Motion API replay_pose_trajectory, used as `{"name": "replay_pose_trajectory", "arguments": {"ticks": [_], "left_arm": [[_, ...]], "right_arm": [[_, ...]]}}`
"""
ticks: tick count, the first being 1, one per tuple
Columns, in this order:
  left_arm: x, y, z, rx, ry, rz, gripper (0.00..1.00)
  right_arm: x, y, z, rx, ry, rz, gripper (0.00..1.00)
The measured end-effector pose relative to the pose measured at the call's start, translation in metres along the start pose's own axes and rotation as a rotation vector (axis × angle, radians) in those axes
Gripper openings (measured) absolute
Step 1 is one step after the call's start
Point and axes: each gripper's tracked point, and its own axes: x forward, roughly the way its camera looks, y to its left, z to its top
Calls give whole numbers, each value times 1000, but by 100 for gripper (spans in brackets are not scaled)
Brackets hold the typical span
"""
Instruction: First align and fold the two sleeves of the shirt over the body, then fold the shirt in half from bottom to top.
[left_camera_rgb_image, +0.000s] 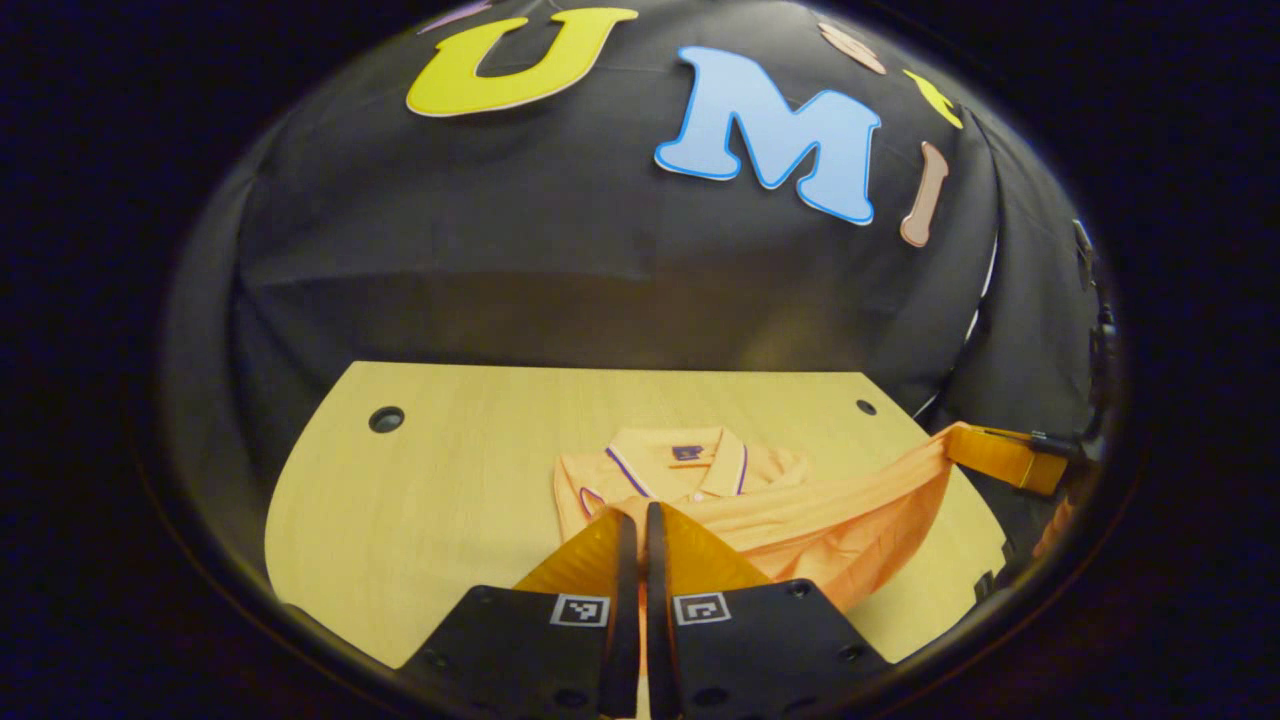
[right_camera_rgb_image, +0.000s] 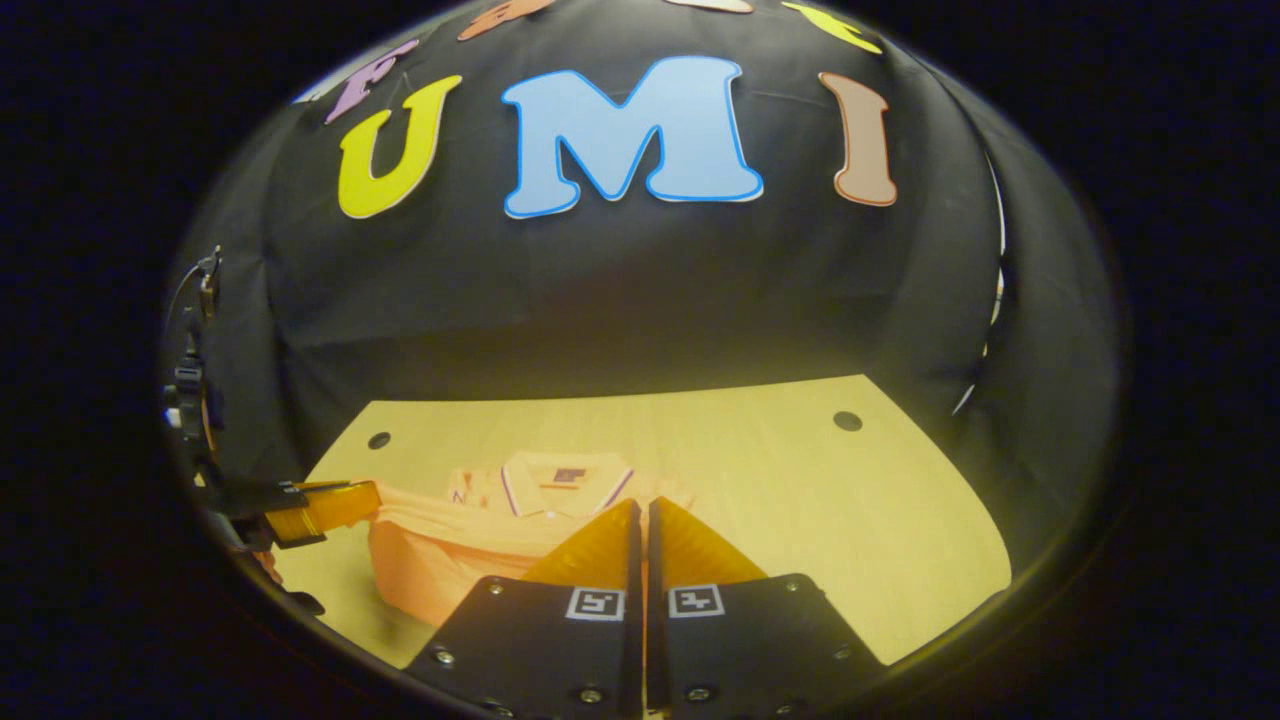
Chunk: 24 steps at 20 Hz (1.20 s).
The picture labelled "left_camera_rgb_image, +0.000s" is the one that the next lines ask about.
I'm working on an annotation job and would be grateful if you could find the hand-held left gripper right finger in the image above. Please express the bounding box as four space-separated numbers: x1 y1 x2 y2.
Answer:
645 500 891 717

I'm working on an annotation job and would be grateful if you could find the black backdrop cloth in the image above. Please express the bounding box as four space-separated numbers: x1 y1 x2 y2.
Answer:
165 0 1121 486

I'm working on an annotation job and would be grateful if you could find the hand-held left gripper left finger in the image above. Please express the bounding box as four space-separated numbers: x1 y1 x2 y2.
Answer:
400 505 641 717

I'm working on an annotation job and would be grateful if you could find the orange polo T-shirt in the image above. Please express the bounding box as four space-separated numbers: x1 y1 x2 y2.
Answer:
553 422 1001 613

